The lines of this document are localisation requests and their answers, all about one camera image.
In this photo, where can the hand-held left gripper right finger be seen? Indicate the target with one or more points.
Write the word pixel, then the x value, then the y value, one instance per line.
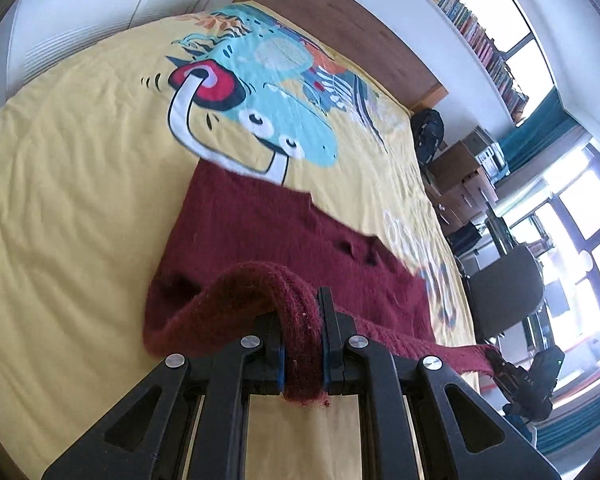
pixel 330 360

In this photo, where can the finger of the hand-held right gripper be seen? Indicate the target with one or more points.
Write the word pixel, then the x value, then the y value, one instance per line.
pixel 500 367

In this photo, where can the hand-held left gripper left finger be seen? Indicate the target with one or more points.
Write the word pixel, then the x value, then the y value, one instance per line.
pixel 275 365

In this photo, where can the maroon knitted sweater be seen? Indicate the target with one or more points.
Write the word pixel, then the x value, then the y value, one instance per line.
pixel 280 240

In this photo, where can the grey office chair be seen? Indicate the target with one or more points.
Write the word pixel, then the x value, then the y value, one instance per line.
pixel 505 280

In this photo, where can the window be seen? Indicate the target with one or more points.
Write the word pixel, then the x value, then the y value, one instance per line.
pixel 580 195

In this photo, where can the wooden drawer cabinet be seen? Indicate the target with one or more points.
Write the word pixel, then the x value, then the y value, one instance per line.
pixel 455 170

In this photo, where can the white printer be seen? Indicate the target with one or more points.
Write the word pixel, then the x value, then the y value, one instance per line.
pixel 490 155

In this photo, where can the teal curtain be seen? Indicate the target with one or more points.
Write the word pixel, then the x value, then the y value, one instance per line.
pixel 540 130

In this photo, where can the black backpack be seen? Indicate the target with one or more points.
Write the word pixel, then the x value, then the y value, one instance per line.
pixel 427 135

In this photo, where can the yellow printed bed blanket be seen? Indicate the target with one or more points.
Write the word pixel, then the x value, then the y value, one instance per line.
pixel 80 185

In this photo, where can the wooden bed headboard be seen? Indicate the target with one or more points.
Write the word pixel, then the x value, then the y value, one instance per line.
pixel 360 35

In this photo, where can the row of books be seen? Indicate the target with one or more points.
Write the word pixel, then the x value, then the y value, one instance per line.
pixel 472 22

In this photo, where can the white wardrobe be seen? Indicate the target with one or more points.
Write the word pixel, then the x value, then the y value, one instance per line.
pixel 80 15

